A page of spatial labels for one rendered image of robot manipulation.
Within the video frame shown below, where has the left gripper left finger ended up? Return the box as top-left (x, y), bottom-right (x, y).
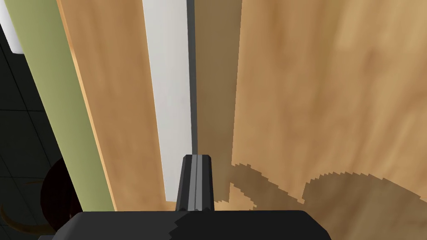
top-left (175, 155), bottom-right (198, 212)

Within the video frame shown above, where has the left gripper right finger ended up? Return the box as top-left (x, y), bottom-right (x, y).
top-left (196, 155), bottom-right (215, 211)

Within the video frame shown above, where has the light wooden panel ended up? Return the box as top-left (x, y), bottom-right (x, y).
top-left (56, 0), bottom-right (177, 212)

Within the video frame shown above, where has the light wooden door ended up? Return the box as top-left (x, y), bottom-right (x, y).
top-left (194, 0), bottom-right (427, 240)

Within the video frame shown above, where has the white long bar handle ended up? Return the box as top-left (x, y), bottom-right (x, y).
top-left (142, 0), bottom-right (198, 203)

